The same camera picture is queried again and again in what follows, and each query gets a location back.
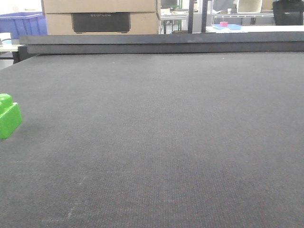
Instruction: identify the pink block on distant table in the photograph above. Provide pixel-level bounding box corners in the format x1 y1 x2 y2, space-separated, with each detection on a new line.
219 21 228 27

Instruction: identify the light blue tray distant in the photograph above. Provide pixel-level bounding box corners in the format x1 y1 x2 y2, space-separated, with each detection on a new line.
213 24 242 30

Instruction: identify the black bin far right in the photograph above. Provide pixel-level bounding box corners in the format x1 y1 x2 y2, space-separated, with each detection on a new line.
272 0 304 26

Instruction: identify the black conveyor belt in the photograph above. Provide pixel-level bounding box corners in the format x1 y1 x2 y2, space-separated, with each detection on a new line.
0 52 304 228

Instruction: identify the cardboard box with black label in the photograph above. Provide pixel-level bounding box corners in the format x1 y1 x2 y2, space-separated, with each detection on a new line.
43 0 161 35

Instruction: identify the blue plastic crate far left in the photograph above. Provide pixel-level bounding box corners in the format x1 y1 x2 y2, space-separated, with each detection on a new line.
0 11 48 39

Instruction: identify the dark grey conveyor side rail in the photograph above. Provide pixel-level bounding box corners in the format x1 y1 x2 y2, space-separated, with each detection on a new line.
20 31 304 65

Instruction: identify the green toy building block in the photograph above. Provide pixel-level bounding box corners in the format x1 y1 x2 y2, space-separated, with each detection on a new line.
0 94 23 139

